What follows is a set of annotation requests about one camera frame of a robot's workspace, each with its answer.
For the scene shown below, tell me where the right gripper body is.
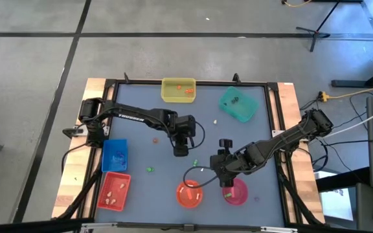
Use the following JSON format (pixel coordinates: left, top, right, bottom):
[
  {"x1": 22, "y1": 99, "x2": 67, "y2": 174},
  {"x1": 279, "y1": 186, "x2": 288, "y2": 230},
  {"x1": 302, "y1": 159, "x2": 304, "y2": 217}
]
[{"x1": 218, "y1": 168, "x2": 238, "y2": 190}]

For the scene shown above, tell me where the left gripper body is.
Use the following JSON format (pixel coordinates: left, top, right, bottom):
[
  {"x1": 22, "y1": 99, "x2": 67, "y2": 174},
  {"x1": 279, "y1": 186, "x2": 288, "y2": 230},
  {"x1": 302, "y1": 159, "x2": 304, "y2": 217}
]
[{"x1": 172, "y1": 135, "x2": 190, "y2": 158}]

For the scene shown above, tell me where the round pink plastic bowl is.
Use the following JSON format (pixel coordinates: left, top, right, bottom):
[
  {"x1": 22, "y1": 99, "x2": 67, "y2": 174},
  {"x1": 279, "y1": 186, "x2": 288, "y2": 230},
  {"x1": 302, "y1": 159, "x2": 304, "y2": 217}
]
[{"x1": 221, "y1": 177, "x2": 249, "y2": 206}]

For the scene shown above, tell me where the round orange plastic bowl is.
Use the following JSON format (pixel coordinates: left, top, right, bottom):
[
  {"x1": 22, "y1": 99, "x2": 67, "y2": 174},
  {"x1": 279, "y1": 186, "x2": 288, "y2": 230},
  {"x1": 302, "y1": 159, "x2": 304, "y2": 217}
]
[{"x1": 175, "y1": 179, "x2": 204, "y2": 209}]

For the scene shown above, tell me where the yellow plastic bin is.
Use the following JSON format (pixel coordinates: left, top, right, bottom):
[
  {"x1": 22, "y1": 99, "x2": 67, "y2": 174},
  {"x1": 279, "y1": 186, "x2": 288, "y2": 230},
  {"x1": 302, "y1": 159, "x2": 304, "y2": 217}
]
[{"x1": 160, "y1": 76, "x2": 197, "y2": 104}]

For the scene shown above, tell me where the blue plastic basket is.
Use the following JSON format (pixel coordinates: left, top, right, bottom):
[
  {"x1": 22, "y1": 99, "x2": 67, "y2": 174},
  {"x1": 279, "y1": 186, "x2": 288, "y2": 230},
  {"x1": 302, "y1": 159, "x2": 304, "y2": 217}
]
[{"x1": 100, "y1": 138, "x2": 129, "y2": 173}]

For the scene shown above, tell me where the teal green block right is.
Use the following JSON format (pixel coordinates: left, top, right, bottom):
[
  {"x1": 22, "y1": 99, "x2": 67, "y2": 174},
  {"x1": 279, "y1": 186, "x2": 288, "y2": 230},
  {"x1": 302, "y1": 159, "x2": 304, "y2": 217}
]
[{"x1": 218, "y1": 85, "x2": 260, "y2": 124}]

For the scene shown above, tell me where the red plastic basket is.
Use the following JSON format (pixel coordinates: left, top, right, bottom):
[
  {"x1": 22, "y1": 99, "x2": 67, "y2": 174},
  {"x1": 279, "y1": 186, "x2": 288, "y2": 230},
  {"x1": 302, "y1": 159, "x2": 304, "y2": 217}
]
[{"x1": 96, "y1": 171, "x2": 132, "y2": 212}]

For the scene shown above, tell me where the white sheet on floor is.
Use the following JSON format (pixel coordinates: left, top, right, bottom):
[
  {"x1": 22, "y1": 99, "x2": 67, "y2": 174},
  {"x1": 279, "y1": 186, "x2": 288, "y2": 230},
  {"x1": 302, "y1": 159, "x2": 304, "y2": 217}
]
[{"x1": 318, "y1": 188, "x2": 355, "y2": 222}]

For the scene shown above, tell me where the dark grey box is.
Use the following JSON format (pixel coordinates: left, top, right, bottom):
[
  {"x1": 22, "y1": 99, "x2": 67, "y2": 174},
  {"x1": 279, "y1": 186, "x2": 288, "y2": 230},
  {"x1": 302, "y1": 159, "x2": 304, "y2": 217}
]
[{"x1": 354, "y1": 183, "x2": 373, "y2": 233}]

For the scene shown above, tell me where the black desk foot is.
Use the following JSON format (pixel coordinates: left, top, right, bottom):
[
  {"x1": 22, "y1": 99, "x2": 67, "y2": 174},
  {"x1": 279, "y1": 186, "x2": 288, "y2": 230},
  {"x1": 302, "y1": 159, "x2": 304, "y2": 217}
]
[{"x1": 331, "y1": 61, "x2": 373, "y2": 89}]

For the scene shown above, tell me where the black tripod stand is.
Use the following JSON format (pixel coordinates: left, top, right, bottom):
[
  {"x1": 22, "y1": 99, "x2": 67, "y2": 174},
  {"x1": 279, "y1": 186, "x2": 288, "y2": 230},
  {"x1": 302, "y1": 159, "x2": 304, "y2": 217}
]
[{"x1": 295, "y1": 0, "x2": 341, "y2": 52}]

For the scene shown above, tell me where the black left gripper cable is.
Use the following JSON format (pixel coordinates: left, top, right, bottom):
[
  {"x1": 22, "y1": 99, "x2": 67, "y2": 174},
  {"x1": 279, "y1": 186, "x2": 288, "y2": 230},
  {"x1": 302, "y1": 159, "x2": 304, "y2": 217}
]
[{"x1": 188, "y1": 121, "x2": 207, "y2": 151}]

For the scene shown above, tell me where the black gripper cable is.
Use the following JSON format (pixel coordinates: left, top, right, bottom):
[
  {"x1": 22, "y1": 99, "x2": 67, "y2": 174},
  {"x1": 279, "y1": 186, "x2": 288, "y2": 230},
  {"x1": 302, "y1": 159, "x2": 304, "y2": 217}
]
[
  {"x1": 188, "y1": 121, "x2": 207, "y2": 151},
  {"x1": 182, "y1": 165, "x2": 221, "y2": 190}
]

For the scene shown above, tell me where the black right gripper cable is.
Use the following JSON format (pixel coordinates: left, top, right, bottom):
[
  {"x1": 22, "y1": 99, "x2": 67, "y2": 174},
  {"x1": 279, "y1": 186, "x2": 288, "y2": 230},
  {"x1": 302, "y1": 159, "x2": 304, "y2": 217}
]
[{"x1": 182, "y1": 165, "x2": 221, "y2": 190}]

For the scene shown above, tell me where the black table rig frame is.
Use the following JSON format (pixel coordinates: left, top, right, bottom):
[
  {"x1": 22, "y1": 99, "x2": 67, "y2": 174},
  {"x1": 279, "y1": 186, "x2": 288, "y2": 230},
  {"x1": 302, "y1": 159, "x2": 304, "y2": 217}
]
[{"x1": 52, "y1": 72, "x2": 326, "y2": 233}]

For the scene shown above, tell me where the black clamp bracket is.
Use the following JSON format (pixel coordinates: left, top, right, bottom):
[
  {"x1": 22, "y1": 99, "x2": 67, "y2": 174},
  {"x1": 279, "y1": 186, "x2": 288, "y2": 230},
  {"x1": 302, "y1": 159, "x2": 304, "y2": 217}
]
[{"x1": 62, "y1": 128, "x2": 87, "y2": 139}]

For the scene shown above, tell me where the yellow power plug cable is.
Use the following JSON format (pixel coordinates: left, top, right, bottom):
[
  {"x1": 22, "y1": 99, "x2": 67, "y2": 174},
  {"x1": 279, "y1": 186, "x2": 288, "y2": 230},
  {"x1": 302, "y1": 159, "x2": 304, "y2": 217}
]
[{"x1": 317, "y1": 81, "x2": 373, "y2": 102}]

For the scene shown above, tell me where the yellow hanging cord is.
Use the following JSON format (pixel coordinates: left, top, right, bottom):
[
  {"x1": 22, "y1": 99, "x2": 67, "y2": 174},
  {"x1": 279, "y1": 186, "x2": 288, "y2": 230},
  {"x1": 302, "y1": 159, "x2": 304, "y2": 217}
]
[{"x1": 282, "y1": 0, "x2": 313, "y2": 8}]

